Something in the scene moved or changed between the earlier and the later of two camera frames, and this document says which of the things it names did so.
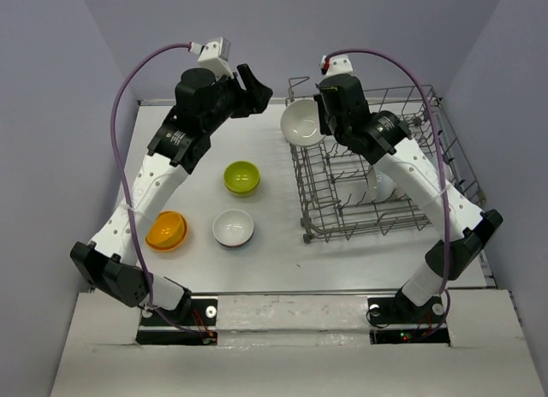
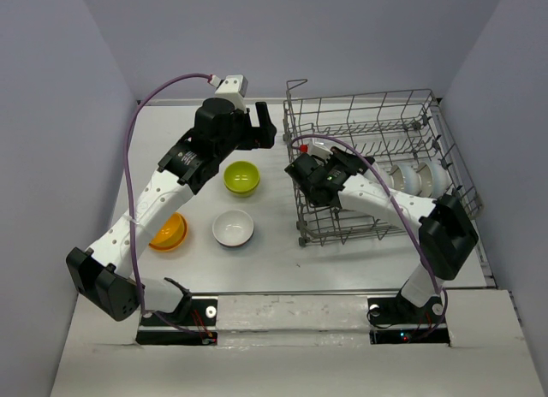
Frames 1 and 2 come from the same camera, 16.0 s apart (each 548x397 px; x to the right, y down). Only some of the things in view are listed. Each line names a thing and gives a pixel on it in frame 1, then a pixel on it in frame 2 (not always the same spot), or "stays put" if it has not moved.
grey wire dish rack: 342,194 stays put
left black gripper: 255,98 to 258,138
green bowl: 241,179 stays put
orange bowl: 166,230 stays put
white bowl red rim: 233,228 stays put
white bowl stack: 300,123 to 370,174
